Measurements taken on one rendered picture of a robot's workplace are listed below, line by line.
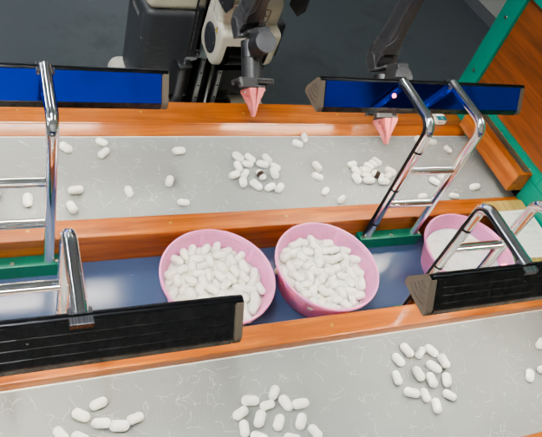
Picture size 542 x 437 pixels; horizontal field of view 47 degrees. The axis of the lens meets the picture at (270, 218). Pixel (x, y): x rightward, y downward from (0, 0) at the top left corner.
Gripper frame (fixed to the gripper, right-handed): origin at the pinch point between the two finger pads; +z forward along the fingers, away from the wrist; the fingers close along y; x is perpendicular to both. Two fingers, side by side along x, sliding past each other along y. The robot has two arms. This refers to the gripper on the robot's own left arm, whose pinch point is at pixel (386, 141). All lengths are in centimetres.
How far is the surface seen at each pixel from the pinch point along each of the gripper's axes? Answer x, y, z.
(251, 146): 9.3, -39.2, 0.1
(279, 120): 13.1, -28.2, -7.9
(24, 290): -46, -102, 29
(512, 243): -63, -15, 27
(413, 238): -10.3, 0.8, 28.3
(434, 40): 186, 166, -87
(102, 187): -1, -82, 11
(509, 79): -6.5, 42.0, -18.4
